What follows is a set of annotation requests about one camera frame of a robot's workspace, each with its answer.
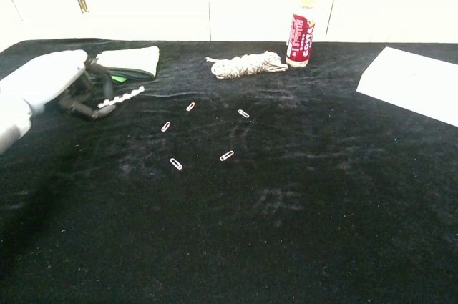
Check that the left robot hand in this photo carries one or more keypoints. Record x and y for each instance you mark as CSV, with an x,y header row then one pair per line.
x,y
46,75

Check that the pink paper clip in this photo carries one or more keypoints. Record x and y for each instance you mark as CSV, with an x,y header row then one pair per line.
x,y
166,126
227,155
176,163
244,113
190,106

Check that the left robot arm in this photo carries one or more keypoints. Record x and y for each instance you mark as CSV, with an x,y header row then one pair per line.
x,y
10,125

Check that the metal screen hinge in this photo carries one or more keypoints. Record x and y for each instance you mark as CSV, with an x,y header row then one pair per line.
x,y
82,4

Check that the black velvet tablecloth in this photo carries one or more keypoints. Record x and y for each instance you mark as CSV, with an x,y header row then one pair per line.
x,y
250,211

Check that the red label drink bottle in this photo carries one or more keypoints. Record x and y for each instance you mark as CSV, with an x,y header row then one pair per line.
x,y
300,43

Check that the white cardboard box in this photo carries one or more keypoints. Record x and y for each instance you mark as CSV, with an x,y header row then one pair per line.
x,y
411,78

